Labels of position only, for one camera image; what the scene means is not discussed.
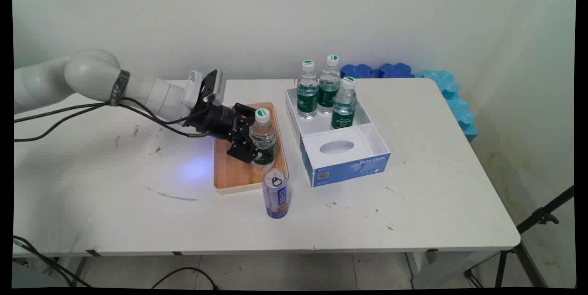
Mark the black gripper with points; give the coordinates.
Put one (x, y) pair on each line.
(216, 120)

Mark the green label water bottle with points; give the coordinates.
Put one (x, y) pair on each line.
(262, 141)
(344, 106)
(307, 95)
(329, 86)

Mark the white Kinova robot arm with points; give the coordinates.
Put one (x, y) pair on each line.
(92, 74)

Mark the wooden tray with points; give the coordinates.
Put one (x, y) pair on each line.
(232, 173)

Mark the blue drink can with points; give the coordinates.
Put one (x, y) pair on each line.
(275, 196)

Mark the white blue cardboard box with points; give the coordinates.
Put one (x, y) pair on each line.
(349, 148)

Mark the dark blue foam piece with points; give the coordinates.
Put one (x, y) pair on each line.
(397, 70)
(358, 71)

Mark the light blue foam piece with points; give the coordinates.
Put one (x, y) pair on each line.
(461, 116)
(443, 81)

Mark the white table leg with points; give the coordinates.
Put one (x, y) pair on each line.
(441, 269)

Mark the black tripod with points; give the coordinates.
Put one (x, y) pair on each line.
(542, 217)

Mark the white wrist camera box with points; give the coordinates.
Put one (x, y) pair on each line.
(206, 84)

